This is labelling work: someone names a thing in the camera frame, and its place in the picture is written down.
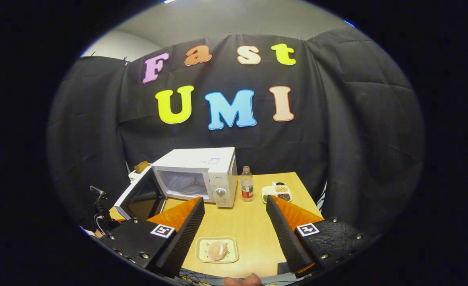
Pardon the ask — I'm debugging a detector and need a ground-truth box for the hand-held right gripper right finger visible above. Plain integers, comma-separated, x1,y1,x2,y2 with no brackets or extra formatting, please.
266,195,373,278

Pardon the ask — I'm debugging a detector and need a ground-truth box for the tangle of cables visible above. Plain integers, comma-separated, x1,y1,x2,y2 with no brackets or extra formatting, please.
176,268,226,286

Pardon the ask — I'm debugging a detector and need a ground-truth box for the pale square plate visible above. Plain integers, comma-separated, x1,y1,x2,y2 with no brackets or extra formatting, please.
195,237,239,263

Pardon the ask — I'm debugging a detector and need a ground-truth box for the pink round bun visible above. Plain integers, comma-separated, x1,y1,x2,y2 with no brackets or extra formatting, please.
207,241,228,261

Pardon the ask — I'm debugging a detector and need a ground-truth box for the white divided snack dish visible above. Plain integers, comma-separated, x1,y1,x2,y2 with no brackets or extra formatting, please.
261,182,293,204

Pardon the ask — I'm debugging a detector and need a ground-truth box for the clear bottle with red label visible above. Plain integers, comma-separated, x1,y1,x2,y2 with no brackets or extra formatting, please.
241,166,254,202

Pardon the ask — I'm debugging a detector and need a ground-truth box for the white microwave oven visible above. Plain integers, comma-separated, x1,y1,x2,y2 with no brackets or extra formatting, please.
114,147,238,220

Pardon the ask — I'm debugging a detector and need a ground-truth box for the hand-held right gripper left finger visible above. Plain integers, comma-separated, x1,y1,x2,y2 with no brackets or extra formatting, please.
99,197,205,278

